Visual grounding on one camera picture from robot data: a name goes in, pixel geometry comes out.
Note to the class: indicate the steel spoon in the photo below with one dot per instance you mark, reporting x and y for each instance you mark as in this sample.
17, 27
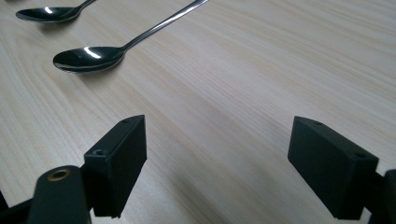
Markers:
88, 59
49, 14

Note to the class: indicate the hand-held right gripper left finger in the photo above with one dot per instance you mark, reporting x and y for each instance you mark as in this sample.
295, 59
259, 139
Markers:
116, 168

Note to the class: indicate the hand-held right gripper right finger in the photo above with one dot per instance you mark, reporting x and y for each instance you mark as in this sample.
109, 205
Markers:
330, 174

